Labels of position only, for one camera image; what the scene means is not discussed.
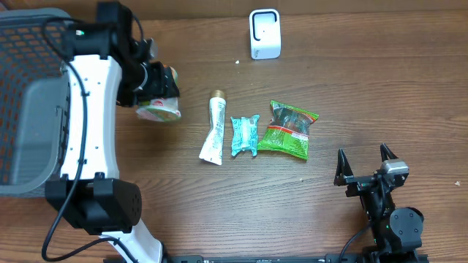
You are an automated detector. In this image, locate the cup noodles container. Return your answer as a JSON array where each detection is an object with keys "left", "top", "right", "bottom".
[{"left": 135, "top": 64, "right": 183, "bottom": 123}]

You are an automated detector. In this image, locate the grey plastic shopping basket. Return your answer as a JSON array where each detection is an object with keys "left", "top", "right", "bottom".
[{"left": 1, "top": 8, "right": 69, "bottom": 198}]

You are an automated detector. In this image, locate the white barcode scanner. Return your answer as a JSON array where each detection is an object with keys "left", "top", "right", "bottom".
[{"left": 249, "top": 9, "right": 282, "bottom": 60}]

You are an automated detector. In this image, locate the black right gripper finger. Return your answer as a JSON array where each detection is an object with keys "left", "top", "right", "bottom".
[
  {"left": 335, "top": 148, "right": 354, "bottom": 179},
  {"left": 380, "top": 143, "right": 398, "bottom": 161}
]

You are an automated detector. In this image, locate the green tissue pack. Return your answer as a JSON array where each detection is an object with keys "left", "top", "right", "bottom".
[{"left": 231, "top": 115, "right": 260, "bottom": 157}]

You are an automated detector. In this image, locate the green snack bag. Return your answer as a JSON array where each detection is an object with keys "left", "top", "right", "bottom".
[{"left": 257, "top": 100, "right": 319, "bottom": 160}]

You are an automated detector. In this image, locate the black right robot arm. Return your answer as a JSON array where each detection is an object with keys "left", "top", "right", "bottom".
[{"left": 333, "top": 143, "right": 427, "bottom": 262}]

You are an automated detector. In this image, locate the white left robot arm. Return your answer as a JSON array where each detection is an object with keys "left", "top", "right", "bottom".
[{"left": 45, "top": 1, "right": 181, "bottom": 262}]

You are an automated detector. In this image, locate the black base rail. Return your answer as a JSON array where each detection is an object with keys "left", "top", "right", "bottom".
[{"left": 104, "top": 254, "right": 431, "bottom": 263}]

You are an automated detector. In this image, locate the white tube gold cap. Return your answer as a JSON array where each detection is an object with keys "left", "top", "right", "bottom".
[{"left": 199, "top": 90, "right": 227, "bottom": 166}]

